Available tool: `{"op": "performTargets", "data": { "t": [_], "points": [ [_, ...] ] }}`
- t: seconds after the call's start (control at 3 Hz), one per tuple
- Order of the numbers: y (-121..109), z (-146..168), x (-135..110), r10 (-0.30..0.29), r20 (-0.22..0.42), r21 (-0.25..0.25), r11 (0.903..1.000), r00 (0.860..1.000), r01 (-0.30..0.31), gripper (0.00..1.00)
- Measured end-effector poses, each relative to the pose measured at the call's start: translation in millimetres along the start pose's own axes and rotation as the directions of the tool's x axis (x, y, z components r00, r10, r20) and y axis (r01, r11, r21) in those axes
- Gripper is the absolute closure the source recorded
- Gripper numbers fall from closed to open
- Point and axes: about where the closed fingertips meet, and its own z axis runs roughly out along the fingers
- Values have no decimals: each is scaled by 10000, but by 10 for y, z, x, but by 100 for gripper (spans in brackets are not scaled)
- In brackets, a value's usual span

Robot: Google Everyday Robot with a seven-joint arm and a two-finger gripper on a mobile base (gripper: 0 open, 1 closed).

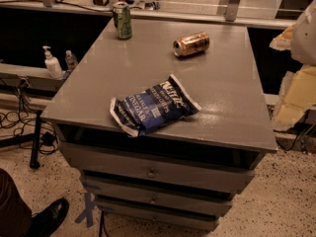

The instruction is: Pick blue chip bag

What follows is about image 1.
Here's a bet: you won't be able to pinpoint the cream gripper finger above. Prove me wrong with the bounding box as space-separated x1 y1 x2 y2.
272 65 316 131

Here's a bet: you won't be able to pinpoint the blue chip bag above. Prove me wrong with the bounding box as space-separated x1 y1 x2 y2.
110 74 201 137

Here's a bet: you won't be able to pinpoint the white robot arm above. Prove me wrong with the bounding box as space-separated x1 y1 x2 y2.
270 0 316 131

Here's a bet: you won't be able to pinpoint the orange soda can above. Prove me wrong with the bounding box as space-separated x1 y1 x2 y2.
173 32 209 57

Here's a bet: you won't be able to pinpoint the grey drawer cabinet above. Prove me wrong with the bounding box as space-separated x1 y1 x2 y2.
42 19 277 230

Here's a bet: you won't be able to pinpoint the middle drawer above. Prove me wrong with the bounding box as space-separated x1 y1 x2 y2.
80 175 232 216

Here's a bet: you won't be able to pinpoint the drawer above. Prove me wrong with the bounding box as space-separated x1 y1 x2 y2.
80 175 232 216
95 197 218 231
60 142 254 193

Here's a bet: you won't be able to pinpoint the bottom drawer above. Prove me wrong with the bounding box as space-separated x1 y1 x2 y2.
95 197 218 231

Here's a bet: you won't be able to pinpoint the green soda can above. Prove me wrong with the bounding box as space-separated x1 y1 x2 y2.
113 1 132 40

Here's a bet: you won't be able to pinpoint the top drawer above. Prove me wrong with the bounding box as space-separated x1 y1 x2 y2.
60 142 254 193

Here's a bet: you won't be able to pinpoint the clear plastic bottle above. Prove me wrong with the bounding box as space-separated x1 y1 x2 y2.
65 50 78 71

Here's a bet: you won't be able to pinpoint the blue tape cross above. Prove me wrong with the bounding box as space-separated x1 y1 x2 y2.
74 191 101 229

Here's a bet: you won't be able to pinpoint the white pump bottle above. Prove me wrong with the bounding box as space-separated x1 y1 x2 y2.
42 45 62 79

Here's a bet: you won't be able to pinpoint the black stand leg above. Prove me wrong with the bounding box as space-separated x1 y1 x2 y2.
30 111 41 169

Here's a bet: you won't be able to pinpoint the black shoe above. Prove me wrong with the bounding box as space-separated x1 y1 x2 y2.
26 197 69 237

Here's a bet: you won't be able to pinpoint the brown trouser leg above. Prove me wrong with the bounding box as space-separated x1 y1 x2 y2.
0 169 32 237

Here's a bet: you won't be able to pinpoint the black floor cables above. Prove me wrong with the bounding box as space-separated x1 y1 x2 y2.
0 77 59 156

